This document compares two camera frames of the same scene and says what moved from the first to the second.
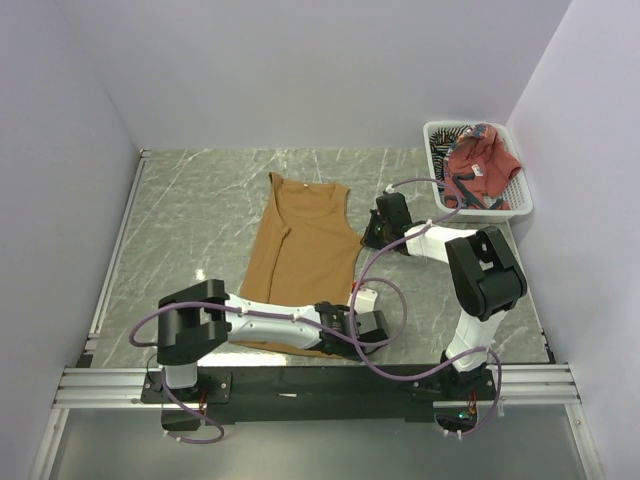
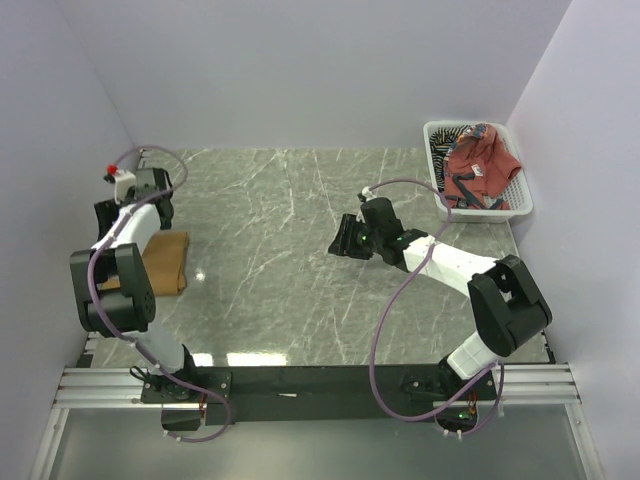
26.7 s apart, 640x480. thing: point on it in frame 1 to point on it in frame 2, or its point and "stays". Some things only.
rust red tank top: [480, 167] stays
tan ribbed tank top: [303, 248] to [165, 255]
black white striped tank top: [441, 140] stays
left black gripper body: [351, 353] to [131, 195]
